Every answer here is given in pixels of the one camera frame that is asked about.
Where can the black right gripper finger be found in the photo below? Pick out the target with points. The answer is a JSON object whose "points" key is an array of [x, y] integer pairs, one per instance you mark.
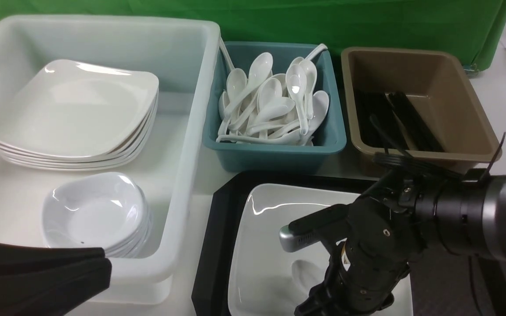
{"points": [[51, 291]]}

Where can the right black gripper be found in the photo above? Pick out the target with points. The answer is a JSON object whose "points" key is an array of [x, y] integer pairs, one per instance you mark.
{"points": [[370, 243]]}

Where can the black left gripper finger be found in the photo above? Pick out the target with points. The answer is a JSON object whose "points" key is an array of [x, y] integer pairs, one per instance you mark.
{"points": [[21, 259]]}

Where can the white ceramic soup spoon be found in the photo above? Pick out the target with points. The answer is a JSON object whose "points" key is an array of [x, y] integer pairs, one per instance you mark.
{"points": [[306, 275]]}

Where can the large white square plate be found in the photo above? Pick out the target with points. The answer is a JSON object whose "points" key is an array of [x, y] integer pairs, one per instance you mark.
{"points": [[261, 282]]}

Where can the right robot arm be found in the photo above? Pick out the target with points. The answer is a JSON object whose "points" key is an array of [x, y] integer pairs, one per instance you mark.
{"points": [[465, 215]]}

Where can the large white plastic bin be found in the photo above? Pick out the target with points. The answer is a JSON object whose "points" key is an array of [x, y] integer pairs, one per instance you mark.
{"points": [[182, 53]]}

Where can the black serving tray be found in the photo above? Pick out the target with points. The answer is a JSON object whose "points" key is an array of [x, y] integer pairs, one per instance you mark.
{"points": [[439, 284]]}

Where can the stack of white bowls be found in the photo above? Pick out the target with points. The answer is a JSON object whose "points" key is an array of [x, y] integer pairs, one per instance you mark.
{"points": [[106, 210]]}

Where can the teal plastic spoon bin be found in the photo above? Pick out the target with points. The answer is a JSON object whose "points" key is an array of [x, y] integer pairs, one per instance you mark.
{"points": [[330, 138]]}

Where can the black chopsticks in bin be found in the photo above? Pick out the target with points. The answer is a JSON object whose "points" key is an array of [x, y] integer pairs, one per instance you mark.
{"points": [[397, 117]]}

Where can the stack of white plates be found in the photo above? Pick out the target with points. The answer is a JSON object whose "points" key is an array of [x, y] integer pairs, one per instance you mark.
{"points": [[74, 116]]}

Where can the brown plastic chopstick bin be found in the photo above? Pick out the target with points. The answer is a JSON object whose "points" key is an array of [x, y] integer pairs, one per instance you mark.
{"points": [[438, 88]]}

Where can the pile of white spoons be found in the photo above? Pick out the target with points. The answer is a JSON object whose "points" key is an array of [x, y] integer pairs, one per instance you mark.
{"points": [[262, 107]]}

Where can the green cloth backdrop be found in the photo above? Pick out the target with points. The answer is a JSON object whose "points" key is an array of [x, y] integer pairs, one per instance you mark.
{"points": [[467, 29]]}

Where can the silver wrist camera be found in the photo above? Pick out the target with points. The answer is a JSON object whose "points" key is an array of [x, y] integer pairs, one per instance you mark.
{"points": [[294, 241]]}

